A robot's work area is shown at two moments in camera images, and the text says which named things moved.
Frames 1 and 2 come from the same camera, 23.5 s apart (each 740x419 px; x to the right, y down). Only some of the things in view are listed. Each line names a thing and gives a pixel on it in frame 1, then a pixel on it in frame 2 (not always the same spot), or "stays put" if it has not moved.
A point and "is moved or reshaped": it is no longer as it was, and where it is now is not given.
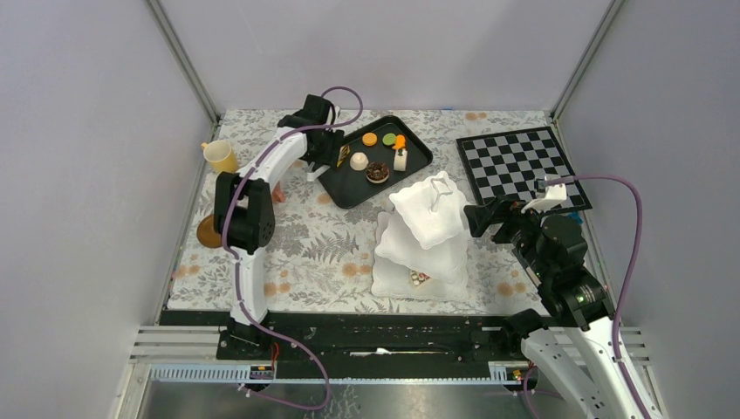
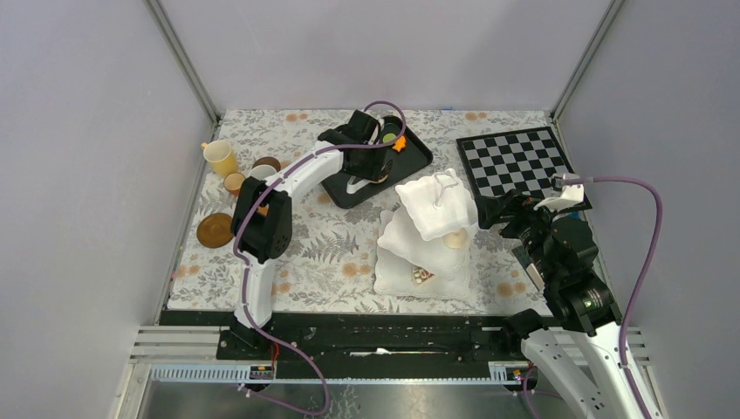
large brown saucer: [207, 234] stays put
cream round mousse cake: [359, 161] is moved or reshaped
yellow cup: [220, 155] stays put
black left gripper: [329, 156] -> [372, 170]
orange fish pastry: [400, 142] stays put
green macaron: [389, 139] stays put
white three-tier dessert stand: [421, 245] stays put
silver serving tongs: [312, 175] is moved or reshaped
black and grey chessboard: [509, 163] stays put
